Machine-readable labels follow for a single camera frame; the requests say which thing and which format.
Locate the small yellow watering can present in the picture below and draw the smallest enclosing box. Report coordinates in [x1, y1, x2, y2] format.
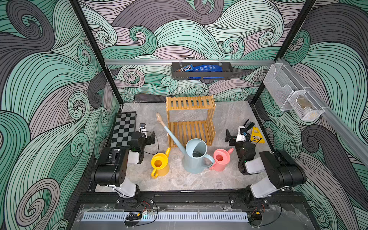
[151, 148, 171, 179]

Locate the large pale blue watering can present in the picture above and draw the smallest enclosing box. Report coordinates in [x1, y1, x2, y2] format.
[156, 113, 215, 174]

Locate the wooden slatted two-tier shelf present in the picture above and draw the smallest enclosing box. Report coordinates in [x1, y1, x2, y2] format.
[166, 95, 216, 146]

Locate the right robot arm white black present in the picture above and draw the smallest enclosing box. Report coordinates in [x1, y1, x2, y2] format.
[225, 126, 307, 203]

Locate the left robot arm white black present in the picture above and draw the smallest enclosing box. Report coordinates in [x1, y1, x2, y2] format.
[91, 131, 156, 198]

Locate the small pink watering can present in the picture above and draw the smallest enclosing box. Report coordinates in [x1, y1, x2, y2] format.
[210, 148, 234, 172]

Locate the yellow triangular plastic stand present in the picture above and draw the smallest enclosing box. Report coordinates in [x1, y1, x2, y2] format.
[250, 127, 265, 144]

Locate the black grey chessboard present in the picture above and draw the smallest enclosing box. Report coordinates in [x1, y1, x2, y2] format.
[109, 111, 137, 148]

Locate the black stapler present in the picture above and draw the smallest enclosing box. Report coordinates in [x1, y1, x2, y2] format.
[244, 119, 255, 130]

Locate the m&m candy packet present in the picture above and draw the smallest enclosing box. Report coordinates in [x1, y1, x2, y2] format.
[176, 65, 194, 72]

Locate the blue snack packet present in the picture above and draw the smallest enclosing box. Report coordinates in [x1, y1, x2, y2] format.
[189, 65, 223, 79]

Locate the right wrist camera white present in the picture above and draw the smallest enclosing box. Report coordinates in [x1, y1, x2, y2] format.
[236, 126, 249, 142]

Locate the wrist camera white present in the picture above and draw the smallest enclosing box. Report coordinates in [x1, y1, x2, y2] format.
[236, 126, 249, 142]
[139, 123, 147, 135]

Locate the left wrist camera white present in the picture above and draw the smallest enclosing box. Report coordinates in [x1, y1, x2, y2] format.
[139, 123, 147, 135]

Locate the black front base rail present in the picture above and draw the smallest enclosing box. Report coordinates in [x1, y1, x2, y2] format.
[77, 189, 306, 210]

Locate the white perforated cable duct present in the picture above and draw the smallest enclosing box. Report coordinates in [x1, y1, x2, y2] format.
[81, 211, 249, 222]

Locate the clear plastic wall bin small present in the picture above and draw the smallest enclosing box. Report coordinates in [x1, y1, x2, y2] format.
[288, 90, 324, 122]

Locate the clear plastic wall bin large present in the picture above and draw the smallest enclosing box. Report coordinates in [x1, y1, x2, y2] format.
[263, 63, 298, 111]

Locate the aluminium wall rail back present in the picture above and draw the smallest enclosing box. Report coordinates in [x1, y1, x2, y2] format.
[104, 58, 276, 66]

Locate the aluminium wall rail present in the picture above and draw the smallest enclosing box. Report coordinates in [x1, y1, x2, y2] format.
[277, 58, 368, 167]
[104, 58, 276, 66]

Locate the black wall basket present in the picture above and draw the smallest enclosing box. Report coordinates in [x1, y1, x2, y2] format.
[171, 62, 233, 80]

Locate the aluminium wall rail right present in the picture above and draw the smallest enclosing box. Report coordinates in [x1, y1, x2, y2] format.
[277, 58, 368, 167]

